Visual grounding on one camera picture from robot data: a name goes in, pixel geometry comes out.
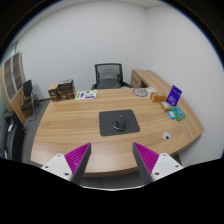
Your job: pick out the white desk cable grommet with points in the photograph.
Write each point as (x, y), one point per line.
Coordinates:
(166, 136)

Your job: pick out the green card pack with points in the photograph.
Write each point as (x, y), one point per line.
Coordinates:
(179, 115)

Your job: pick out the small wooden box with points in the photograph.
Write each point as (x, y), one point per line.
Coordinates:
(157, 97)

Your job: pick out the black mesh office chair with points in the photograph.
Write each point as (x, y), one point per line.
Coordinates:
(109, 76)

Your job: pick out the tan small packet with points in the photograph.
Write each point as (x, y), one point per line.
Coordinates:
(165, 106)

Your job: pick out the white green leaflet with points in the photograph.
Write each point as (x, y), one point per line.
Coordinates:
(81, 95)

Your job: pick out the dark grey mouse pad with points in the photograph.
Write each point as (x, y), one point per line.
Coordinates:
(107, 120)

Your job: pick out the dark cardboard box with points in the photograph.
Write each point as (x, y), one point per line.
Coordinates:
(65, 85)
(67, 94)

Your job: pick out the black visitor chair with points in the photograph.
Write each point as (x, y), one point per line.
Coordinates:
(29, 98)

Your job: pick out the round grey coaster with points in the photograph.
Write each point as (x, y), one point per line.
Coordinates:
(139, 92)

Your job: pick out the purple sign stand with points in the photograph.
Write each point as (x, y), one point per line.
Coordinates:
(174, 96)

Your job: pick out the wooden side return desk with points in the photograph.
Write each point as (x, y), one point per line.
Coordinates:
(145, 78)

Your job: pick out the black printer machine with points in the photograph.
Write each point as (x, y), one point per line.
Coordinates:
(12, 134)

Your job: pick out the lower dark cardboard box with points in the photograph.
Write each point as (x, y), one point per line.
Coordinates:
(67, 94)

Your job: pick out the blue small card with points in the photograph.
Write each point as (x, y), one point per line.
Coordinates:
(171, 114)

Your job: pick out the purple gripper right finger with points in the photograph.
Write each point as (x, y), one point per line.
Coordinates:
(146, 160)

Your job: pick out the upper dark cardboard box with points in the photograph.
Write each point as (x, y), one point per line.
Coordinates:
(65, 85)

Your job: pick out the black computer mouse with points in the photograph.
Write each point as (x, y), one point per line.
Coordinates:
(120, 123)

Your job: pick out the left brown cardboard box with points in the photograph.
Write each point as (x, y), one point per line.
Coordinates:
(53, 93)

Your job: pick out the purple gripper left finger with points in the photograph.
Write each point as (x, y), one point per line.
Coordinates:
(77, 160)

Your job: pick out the wooden glass-door cabinet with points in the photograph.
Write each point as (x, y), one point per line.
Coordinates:
(12, 78)

